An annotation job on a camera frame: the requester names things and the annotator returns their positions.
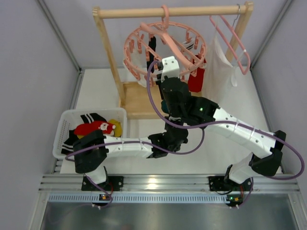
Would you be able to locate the wooden clothes rack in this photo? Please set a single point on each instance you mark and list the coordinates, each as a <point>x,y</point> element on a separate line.
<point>132,96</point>

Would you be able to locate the pink round clip hanger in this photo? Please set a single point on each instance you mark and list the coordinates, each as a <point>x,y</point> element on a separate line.
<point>189,60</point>

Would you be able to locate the yellow sock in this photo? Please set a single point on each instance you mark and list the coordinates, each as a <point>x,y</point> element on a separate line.
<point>117,131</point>

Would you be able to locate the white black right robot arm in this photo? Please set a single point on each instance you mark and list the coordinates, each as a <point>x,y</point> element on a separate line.
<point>265,147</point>

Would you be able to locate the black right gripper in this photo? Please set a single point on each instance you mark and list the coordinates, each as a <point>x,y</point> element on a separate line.
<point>171,87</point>

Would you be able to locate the black white striped sock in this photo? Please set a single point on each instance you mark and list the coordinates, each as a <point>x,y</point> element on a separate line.
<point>66,144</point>

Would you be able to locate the pink clothes hanger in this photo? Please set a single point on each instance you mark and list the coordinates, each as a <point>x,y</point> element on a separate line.
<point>236,50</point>

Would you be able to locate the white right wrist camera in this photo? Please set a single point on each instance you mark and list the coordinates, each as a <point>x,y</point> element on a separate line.
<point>169,68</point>

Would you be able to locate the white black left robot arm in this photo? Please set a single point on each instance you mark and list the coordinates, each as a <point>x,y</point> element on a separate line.
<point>91,150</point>

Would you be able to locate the aluminium mounting rail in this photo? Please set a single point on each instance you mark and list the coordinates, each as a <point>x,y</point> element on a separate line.
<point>170,189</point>

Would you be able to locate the red santa sock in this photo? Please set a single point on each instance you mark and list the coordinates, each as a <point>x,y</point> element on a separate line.
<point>195,83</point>
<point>85,129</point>

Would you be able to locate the white undershirt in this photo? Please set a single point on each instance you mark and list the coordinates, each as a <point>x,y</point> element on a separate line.
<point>219,74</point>

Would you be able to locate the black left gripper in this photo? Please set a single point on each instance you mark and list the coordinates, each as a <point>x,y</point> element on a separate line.
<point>171,128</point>

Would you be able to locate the white ankle sock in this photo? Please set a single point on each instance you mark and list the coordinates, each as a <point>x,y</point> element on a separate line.
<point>137,61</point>

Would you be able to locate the dark green christmas sock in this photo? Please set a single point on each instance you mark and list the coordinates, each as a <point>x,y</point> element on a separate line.
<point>164,107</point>

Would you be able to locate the white plastic laundry basket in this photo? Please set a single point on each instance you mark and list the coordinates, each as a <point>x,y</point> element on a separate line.
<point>70,119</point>

